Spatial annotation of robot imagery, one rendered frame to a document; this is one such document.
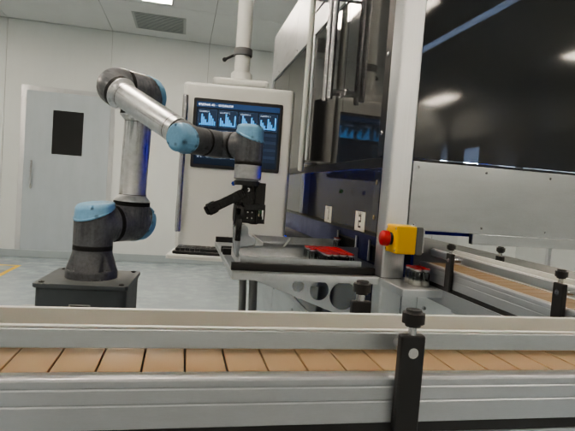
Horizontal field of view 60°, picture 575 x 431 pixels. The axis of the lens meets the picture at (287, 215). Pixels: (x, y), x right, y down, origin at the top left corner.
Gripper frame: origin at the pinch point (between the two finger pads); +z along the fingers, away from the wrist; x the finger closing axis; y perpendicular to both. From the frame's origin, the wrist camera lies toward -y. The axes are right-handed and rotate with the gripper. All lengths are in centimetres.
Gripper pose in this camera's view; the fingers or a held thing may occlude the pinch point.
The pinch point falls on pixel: (234, 252)
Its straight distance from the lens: 138.9
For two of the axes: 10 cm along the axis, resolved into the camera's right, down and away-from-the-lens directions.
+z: -0.7, 10.0, 0.5
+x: -2.0, -0.7, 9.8
